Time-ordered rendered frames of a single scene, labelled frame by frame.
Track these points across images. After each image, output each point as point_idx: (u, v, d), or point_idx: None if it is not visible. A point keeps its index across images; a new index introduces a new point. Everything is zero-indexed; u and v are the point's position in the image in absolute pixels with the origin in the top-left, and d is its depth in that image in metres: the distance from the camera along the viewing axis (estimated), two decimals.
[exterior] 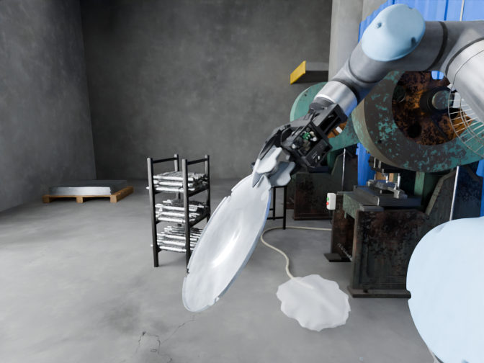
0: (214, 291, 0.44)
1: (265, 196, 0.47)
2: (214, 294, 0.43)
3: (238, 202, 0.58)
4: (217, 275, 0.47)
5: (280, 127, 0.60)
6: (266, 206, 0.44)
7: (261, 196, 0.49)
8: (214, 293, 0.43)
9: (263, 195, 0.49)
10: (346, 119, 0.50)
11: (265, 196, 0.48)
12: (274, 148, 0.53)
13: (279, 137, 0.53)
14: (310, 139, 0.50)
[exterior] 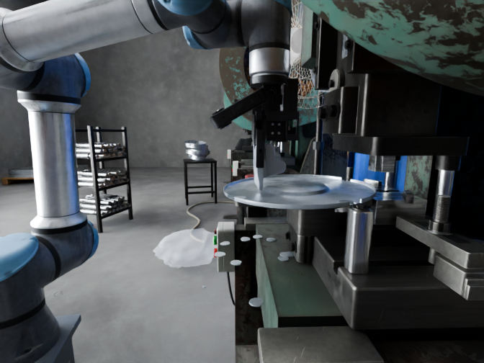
0: (266, 179, 0.66)
1: (236, 196, 0.50)
2: (263, 179, 0.66)
3: (302, 198, 0.47)
4: (271, 181, 0.63)
5: (226, 113, 0.50)
6: (223, 190, 0.53)
7: (244, 196, 0.49)
8: (263, 179, 0.66)
9: (241, 197, 0.49)
10: None
11: (236, 196, 0.49)
12: (264, 148, 0.51)
13: (264, 137, 0.49)
14: (287, 122, 0.52)
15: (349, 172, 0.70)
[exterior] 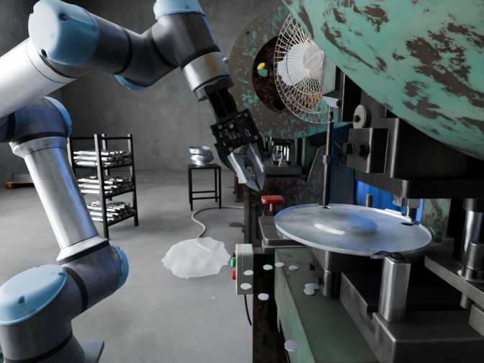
0: (286, 223, 0.56)
1: (372, 251, 0.43)
2: (282, 223, 0.56)
3: (390, 231, 0.52)
4: (300, 223, 0.56)
5: None
6: (349, 250, 0.42)
7: (376, 248, 0.44)
8: (283, 224, 0.56)
9: (377, 250, 0.44)
10: (223, 80, 0.44)
11: (373, 251, 0.43)
12: (230, 158, 0.52)
13: (221, 148, 0.52)
14: (230, 128, 0.46)
15: (369, 199, 0.71)
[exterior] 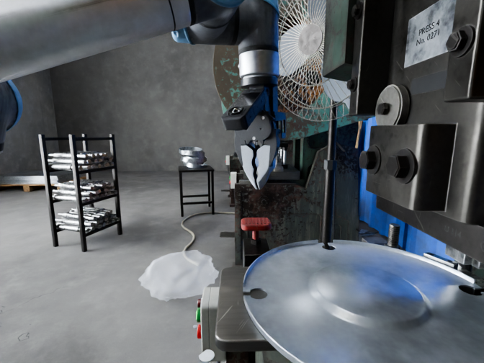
0: None
1: None
2: None
3: (370, 263, 0.39)
4: (410, 353, 0.23)
5: (251, 112, 0.46)
6: None
7: None
8: None
9: None
10: None
11: None
12: (270, 148, 0.53)
13: (274, 136, 0.52)
14: None
15: (394, 232, 0.47)
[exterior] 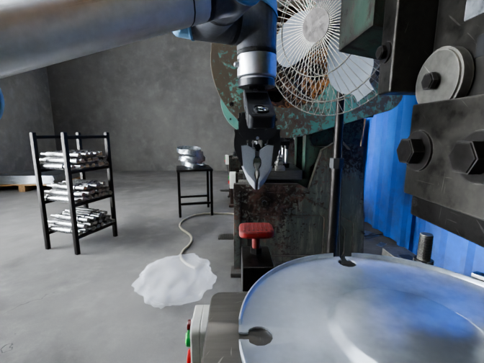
0: None
1: None
2: None
3: (312, 303, 0.27)
4: None
5: (273, 111, 0.46)
6: (379, 255, 0.37)
7: None
8: None
9: None
10: None
11: None
12: (269, 148, 0.54)
13: (274, 136, 0.54)
14: None
15: (426, 244, 0.38)
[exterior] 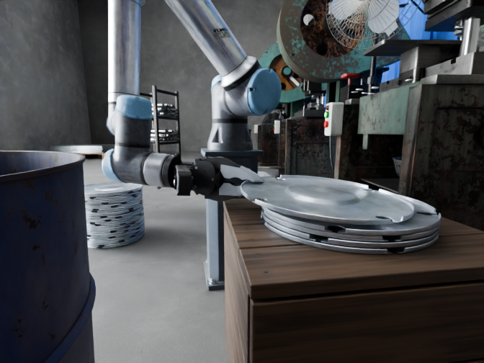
0: None
1: None
2: None
3: (312, 184, 0.57)
4: (361, 209, 0.41)
5: (181, 169, 0.51)
6: (393, 193, 0.51)
7: None
8: None
9: None
10: None
11: None
12: (225, 166, 0.56)
13: (215, 161, 0.57)
14: None
15: None
